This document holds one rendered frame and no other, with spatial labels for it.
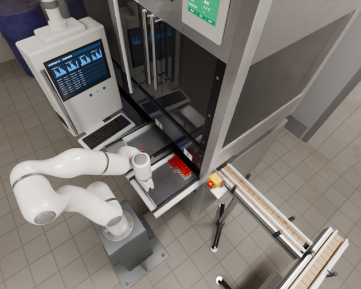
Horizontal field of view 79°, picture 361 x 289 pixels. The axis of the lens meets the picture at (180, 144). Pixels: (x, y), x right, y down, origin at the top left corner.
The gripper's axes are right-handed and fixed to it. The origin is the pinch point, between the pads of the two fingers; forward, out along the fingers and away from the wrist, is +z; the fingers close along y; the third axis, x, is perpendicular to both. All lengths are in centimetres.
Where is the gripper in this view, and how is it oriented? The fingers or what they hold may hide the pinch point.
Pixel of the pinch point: (146, 188)
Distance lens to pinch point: 129.8
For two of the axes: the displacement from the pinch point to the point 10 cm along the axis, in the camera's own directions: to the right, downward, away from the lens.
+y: -6.1, -6.6, 4.4
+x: -7.9, 4.8, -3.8
